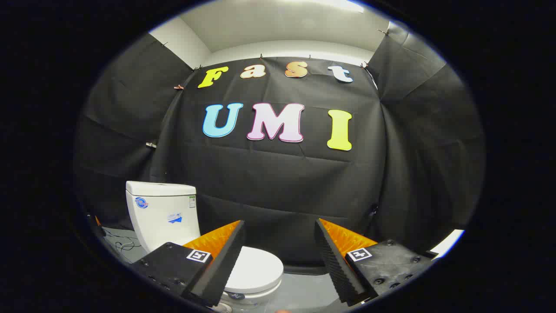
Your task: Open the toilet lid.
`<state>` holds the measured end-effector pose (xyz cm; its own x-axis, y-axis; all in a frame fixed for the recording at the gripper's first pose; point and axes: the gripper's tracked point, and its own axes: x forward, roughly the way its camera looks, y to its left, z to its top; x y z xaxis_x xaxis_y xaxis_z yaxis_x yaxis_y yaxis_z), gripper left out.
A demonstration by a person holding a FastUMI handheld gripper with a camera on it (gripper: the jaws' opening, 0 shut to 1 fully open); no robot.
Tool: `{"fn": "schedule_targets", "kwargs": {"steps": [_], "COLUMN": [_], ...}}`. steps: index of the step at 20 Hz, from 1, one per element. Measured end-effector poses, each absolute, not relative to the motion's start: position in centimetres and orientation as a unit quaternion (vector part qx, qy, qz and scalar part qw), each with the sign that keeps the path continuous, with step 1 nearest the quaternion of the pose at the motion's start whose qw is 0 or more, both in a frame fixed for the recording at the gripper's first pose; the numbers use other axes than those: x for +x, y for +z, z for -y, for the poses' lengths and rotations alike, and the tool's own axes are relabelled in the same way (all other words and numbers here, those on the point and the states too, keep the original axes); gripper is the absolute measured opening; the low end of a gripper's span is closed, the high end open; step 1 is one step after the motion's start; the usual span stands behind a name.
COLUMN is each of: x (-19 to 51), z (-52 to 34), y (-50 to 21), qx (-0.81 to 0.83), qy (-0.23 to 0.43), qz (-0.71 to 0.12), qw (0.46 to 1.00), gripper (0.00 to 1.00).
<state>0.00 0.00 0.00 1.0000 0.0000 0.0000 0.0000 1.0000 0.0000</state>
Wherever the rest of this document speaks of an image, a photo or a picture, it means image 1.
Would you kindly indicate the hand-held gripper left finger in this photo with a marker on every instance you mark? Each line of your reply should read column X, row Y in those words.
column 219, row 269

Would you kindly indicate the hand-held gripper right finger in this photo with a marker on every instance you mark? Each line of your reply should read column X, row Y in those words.
column 336, row 269

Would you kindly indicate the white toilet lid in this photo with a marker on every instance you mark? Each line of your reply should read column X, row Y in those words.
column 254, row 269

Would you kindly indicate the white ceramic toilet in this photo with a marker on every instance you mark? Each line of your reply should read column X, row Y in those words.
column 163, row 213

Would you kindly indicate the round metal floor drain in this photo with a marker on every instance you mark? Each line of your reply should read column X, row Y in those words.
column 222, row 308

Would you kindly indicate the black backdrop cloth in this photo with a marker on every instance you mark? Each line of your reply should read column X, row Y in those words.
column 278, row 182

